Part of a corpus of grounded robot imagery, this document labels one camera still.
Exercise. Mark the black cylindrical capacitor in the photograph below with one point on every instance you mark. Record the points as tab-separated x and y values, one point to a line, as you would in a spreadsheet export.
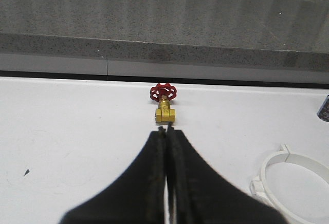
323	112

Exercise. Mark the grey stone counter ledge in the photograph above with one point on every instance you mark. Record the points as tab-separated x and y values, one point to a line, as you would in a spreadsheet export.
234	42

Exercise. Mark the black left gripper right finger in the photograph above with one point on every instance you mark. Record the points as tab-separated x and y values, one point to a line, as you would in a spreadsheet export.
198	194

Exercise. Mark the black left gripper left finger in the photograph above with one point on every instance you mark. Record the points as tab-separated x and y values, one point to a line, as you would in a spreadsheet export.
136	196

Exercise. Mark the white half pipe clamp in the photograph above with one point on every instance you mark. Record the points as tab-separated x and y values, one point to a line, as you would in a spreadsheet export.
259	186
309	163

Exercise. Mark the brass valve red handwheel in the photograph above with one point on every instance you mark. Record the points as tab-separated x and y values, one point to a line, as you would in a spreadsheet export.
163	94

